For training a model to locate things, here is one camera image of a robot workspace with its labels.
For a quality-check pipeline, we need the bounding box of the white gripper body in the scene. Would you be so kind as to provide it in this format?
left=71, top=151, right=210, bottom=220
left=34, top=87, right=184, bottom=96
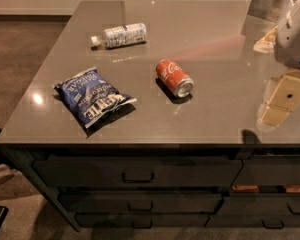
left=274, top=0, right=300, bottom=69

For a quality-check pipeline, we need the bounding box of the drawer handle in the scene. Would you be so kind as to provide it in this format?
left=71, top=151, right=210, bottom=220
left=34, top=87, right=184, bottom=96
left=131, top=221, right=153, bottom=229
left=262, top=219, right=284, bottom=229
left=127, top=202, right=153, bottom=212
left=122, top=172, right=154, bottom=184
left=288, top=204, right=300, bottom=215

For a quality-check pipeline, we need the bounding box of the top left drawer handle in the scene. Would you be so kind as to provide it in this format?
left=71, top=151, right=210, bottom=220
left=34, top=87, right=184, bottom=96
left=122, top=172, right=154, bottom=184

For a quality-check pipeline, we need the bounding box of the middle left drawer handle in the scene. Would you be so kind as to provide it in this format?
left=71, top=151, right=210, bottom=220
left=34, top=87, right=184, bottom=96
left=127, top=202, right=153, bottom=212

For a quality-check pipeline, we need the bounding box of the blue potato chip bag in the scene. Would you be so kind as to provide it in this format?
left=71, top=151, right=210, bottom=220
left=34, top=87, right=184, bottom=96
left=54, top=67, right=137, bottom=129

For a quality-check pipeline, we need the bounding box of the clear plastic water bottle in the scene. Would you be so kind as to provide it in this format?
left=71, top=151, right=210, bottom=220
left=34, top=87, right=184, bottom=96
left=91, top=23, right=147, bottom=49

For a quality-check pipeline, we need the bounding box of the dark drawer cabinet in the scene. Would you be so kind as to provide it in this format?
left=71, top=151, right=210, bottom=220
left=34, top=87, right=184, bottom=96
left=1, top=143, right=300, bottom=230

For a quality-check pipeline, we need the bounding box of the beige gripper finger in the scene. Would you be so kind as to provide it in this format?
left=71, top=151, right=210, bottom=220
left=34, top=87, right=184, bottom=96
left=253, top=27, right=277, bottom=53
left=260, top=69, right=300, bottom=127

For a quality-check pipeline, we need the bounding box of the red coke can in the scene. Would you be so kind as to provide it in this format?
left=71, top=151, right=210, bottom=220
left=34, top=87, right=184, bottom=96
left=156, top=59, right=194, bottom=98

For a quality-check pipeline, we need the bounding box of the middle right drawer handle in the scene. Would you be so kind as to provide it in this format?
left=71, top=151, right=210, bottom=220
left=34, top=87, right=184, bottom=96
left=288, top=204, right=300, bottom=215

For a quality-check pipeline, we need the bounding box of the bottom left drawer handle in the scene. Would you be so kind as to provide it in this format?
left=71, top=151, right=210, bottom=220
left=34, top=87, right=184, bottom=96
left=131, top=221, right=153, bottom=229

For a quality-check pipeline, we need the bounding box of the bottom right drawer handle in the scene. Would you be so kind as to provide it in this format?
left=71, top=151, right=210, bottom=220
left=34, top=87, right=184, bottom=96
left=262, top=219, right=284, bottom=229

